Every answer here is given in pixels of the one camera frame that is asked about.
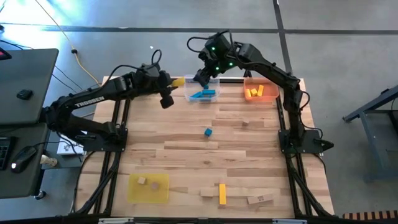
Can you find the orange black striped bar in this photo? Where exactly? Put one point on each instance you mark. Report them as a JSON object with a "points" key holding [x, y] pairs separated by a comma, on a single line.
{"points": [[370, 214]]}

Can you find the printed natural wood block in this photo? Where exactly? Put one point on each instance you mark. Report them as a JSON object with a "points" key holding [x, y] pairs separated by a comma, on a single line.
{"points": [[260, 199]]}

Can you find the dark metal stand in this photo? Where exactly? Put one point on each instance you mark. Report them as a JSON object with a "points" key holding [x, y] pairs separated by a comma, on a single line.
{"points": [[373, 140]]}

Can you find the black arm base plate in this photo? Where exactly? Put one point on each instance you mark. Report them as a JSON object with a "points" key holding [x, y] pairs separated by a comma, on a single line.
{"points": [[306, 146], [93, 146]]}

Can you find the yellow translucent tray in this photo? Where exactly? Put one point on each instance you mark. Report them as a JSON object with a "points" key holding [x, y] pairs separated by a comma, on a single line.
{"points": [[155, 196]]}

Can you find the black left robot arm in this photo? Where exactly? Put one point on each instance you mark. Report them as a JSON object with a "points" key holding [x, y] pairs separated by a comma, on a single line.
{"points": [[90, 101]]}

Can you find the black device with red light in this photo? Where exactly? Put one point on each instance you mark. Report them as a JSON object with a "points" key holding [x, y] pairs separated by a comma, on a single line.
{"points": [[3, 54]]}

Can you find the thick long yellow block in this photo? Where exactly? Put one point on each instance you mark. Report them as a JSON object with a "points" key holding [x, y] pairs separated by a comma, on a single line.
{"points": [[222, 193]]}

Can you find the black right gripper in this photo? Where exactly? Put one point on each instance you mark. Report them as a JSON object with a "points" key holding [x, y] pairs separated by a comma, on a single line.
{"points": [[210, 62]]}

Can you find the black desk caster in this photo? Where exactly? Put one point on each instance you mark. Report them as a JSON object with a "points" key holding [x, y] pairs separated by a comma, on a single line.
{"points": [[40, 195]]}

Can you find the slim yellow block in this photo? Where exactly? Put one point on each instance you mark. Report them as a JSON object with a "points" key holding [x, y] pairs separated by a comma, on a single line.
{"points": [[260, 90]]}

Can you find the beige cylindrical object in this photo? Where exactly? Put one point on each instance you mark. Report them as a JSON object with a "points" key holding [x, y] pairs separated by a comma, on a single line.
{"points": [[49, 160]]}

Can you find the black keyboard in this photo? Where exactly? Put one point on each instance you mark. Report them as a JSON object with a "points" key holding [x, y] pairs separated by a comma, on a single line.
{"points": [[3, 152]]}

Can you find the orange plastic bin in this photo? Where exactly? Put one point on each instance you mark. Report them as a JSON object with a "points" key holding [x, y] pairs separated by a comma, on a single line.
{"points": [[270, 93]]}

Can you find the white edge bracket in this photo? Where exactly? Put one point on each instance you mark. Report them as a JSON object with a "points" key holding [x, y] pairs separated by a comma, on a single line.
{"points": [[115, 221], [289, 221]]}

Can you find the black computer mouse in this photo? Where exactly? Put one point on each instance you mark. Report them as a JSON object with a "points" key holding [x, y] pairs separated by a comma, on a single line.
{"points": [[23, 158]]}

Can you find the small black puck device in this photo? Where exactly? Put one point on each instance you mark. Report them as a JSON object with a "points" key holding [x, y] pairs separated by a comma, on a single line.
{"points": [[24, 94]]}

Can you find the clear plastic bin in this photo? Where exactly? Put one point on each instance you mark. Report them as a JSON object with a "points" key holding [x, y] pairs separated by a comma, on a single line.
{"points": [[189, 85]]}

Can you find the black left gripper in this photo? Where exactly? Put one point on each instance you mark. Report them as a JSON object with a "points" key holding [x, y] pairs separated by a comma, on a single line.
{"points": [[157, 81]]}

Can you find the white printed paper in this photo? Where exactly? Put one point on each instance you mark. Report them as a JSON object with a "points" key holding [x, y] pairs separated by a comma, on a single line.
{"points": [[66, 148]]}

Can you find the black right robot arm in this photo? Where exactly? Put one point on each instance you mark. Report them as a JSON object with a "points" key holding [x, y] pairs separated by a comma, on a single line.
{"points": [[270, 70]]}

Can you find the dark grey desk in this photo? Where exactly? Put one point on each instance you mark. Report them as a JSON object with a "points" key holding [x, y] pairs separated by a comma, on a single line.
{"points": [[21, 186], [28, 81]]}

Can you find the small yellow block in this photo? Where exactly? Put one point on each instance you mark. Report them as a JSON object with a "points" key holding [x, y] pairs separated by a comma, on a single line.
{"points": [[179, 82]]}

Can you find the black aluminium table frame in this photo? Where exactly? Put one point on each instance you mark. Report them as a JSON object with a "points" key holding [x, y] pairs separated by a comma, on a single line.
{"points": [[231, 81]]}

